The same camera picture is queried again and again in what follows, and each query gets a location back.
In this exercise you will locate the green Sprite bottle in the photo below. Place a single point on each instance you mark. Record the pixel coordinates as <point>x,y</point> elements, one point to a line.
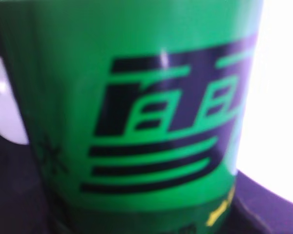
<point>127,117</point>

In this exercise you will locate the white cup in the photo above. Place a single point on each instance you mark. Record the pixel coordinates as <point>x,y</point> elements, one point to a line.
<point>11,124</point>

